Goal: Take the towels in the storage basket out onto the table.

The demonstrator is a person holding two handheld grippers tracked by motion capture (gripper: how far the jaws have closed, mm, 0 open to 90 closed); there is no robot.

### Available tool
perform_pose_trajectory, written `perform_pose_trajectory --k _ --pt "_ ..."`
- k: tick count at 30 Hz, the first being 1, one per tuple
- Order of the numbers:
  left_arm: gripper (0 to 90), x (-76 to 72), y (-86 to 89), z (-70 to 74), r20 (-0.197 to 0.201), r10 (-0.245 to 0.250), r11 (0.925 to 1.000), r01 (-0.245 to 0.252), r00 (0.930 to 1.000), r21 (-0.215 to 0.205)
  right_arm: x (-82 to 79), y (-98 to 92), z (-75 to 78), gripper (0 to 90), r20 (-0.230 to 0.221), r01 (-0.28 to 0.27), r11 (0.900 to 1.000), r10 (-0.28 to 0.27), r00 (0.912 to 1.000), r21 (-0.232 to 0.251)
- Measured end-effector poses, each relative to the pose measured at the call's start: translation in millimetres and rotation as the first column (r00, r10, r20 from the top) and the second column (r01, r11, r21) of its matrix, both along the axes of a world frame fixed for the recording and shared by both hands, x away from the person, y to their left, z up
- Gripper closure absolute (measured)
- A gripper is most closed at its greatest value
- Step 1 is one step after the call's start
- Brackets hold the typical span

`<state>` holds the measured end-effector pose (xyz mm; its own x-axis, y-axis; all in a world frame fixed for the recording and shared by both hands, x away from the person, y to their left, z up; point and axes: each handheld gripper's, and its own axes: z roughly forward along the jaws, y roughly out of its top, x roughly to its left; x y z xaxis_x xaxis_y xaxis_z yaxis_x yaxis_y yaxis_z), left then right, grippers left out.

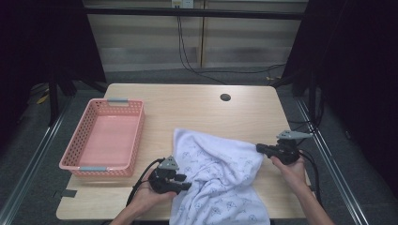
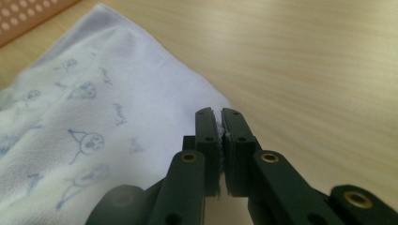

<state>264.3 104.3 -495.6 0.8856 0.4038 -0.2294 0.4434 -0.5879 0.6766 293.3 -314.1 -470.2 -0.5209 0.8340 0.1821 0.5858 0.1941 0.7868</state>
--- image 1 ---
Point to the black metal stand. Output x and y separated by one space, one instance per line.
53 100
298 84

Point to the pink perforated plastic basket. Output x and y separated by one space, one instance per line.
109 140

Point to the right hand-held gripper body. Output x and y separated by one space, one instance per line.
287 151

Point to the black horizontal bar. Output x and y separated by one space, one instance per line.
194 13

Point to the person's left hand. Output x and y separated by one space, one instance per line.
144 200

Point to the person's right hand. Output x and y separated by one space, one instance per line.
294 175

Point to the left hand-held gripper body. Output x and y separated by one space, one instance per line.
162 182

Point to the metal floor rail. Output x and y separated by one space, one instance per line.
334 168
31 165

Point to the black curtain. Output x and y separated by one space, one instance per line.
40 40
359 78

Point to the white power outlet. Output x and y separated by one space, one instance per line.
183 3

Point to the white printed towel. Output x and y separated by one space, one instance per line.
219 175

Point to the dark tape piece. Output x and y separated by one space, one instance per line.
67 193

